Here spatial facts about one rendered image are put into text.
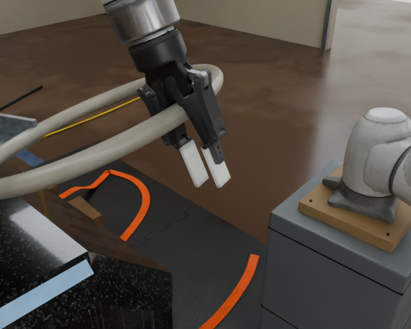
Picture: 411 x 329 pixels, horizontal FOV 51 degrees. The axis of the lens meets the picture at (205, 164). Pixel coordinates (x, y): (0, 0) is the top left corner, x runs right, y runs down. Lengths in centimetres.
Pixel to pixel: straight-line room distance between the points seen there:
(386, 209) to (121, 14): 93
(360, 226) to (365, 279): 14
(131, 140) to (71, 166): 8
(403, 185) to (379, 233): 16
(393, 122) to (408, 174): 14
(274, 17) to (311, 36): 58
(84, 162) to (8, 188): 12
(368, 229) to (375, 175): 15
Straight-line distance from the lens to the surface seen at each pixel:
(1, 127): 108
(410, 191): 115
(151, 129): 59
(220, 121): 61
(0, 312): 103
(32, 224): 120
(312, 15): 577
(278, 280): 144
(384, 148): 118
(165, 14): 59
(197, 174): 68
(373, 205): 128
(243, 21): 636
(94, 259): 109
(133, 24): 58
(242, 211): 261
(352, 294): 130
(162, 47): 59
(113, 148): 58
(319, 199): 131
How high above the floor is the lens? 158
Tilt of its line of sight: 31 degrees down
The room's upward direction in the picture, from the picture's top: straight up
